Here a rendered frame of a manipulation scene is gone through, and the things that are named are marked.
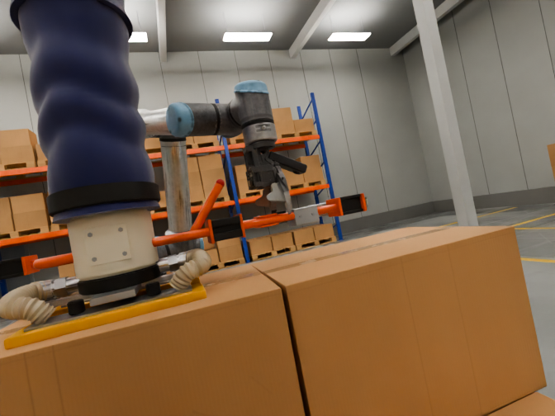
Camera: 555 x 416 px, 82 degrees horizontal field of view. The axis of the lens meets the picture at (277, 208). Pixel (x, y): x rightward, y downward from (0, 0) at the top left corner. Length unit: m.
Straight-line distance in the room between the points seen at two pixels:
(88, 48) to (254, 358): 0.70
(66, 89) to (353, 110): 11.15
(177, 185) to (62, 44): 0.84
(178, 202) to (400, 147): 11.31
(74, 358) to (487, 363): 0.85
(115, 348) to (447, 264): 0.69
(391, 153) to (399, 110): 1.66
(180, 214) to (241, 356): 1.01
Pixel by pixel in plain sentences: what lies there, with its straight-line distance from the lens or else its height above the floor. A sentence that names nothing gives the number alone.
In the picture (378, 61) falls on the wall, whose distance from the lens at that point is 13.08.
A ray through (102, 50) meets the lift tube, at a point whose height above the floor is 1.49.
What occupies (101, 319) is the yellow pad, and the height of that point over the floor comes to 0.96.
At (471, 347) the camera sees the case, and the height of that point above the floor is 0.70.
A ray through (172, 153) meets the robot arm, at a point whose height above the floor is 1.43.
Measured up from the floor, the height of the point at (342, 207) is 1.07.
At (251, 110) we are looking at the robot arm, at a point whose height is 1.36.
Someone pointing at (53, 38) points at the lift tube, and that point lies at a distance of 0.84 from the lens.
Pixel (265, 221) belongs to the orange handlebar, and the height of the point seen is 1.07.
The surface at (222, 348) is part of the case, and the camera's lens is 0.64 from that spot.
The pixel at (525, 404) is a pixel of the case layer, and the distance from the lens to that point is 1.03.
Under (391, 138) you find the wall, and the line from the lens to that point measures 12.30.
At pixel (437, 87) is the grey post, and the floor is 1.97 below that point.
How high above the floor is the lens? 1.09
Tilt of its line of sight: 1 degrees up
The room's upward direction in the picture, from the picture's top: 11 degrees counter-clockwise
